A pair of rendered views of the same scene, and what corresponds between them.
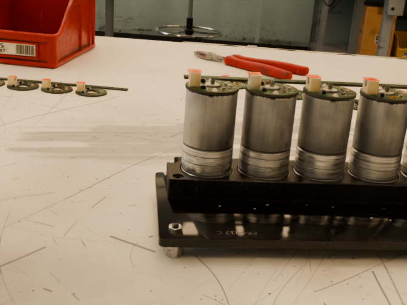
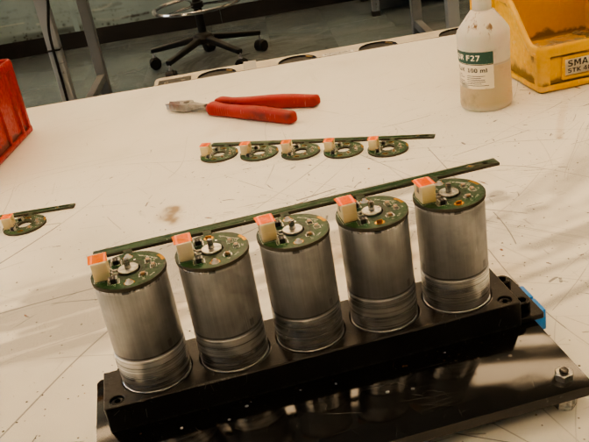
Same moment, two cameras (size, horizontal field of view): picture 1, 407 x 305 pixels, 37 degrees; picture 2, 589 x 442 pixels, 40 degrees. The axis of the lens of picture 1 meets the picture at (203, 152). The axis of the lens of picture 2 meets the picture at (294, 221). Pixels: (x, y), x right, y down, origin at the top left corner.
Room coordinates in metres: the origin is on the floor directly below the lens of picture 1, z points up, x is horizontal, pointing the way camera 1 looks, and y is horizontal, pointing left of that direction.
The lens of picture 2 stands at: (0.04, -0.05, 0.93)
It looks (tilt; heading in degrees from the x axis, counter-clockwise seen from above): 26 degrees down; 359
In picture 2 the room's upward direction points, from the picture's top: 10 degrees counter-clockwise
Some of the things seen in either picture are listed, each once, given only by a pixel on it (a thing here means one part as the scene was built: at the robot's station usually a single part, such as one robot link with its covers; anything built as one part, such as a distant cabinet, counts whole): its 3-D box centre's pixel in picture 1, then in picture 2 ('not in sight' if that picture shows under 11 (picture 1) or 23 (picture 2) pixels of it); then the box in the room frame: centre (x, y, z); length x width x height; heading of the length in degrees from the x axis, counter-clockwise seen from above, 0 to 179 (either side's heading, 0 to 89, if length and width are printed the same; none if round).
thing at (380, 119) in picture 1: (378, 141); (379, 273); (0.29, -0.09, 0.79); 0.02 x 0.02 x 0.05
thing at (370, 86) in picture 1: (372, 86); (349, 208); (0.29, -0.08, 0.82); 0.01 x 0.01 x 0.01; 7
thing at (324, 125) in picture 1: (322, 139); (303, 292); (0.28, -0.06, 0.79); 0.02 x 0.02 x 0.05
